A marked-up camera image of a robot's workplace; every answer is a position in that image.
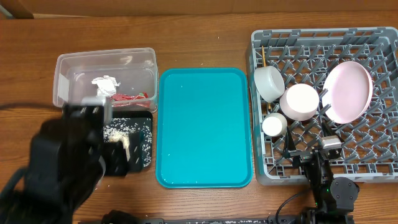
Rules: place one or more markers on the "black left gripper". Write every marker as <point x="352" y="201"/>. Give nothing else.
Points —
<point x="119" y="157"/>

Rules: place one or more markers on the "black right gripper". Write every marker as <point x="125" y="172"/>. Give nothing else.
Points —
<point x="301" y="155"/>

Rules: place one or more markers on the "white paper cup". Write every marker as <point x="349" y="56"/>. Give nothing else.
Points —
<point x="274" y="124"/>

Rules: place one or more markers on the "pink bowl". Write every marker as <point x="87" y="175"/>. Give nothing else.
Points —
<point x="299" y="102"/>

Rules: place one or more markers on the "white round plate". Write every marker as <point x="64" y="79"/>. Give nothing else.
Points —
<point x="349" y="89"/>

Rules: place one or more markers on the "red silver snack wrapper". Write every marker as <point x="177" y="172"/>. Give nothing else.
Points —
<point x="127" y="100"/>

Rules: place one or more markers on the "grey bowl with food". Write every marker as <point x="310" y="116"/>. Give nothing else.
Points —
<point x="269" y="83"/>

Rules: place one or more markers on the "white napkin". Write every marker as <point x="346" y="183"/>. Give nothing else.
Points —
<point x="106" y="85"/>

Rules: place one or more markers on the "wooden chopstick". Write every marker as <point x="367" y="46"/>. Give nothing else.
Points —
<point x="264" y="65"/>

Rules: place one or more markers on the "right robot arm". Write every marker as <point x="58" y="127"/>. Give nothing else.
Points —
<point x="334" y="196"/>

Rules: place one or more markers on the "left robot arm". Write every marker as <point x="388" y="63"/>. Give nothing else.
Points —
<point x="68" y="159"/>

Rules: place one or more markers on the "grey dishwasher rack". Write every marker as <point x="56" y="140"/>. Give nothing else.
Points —
<point x="369" y="153"/>

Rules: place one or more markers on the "spilled rice pile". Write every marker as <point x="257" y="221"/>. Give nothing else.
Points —
<point x="136" y="137"/>

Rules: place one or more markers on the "black tray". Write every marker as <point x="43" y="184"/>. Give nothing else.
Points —
<point x="132" y="114"/>

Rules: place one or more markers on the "clear plastic bin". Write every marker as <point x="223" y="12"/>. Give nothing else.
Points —
<point x="136" y="69"/>

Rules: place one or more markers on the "teal plastic tray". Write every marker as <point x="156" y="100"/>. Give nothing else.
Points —
<point x="203" y="129"/>

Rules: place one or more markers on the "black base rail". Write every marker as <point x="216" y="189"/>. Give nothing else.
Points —
<point x="121" y="217"/>

